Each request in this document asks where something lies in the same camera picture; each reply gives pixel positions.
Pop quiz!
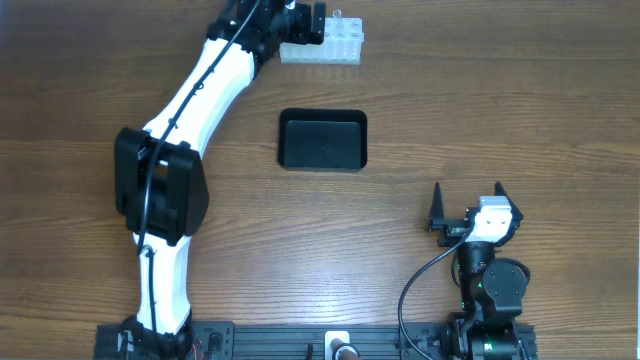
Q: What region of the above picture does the mounting rail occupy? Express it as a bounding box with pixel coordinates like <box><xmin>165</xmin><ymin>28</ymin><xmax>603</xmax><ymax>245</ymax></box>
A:
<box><xmin>94</xmin><ymin>320</ymin><xmax>539</xmax><ymax>360</ymax></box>

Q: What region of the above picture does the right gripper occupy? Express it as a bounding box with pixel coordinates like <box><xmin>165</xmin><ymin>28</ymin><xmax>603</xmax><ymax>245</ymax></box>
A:
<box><xmin>425</xmin><ymin>181</ymin><xmax>525</xmax><ymax>248</ymax></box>

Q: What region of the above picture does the black tray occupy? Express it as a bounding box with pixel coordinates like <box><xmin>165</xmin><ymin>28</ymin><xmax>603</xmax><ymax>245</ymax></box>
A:
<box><xmin>277</xmin><ymin>107</ymin><xmax>369</xmax><ymax>174</ymax></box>

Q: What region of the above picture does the black cable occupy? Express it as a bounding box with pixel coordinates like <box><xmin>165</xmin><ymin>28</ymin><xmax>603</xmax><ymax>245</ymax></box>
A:
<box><xmin>397</xmin><ymin>225</ymin><xmax>476</xmax><ymax>360</ymax></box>
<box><xmin>135</xmin><ymin>0</ymin><xmax>263</xmax><ymax>259</ymax></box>

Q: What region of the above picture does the white test tube rack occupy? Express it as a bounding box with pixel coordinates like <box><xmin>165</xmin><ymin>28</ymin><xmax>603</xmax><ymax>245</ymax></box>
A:
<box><xmin>278</xmin><ymin>17</ymin><xmax>366</xmax><ymax>66</ymax></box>

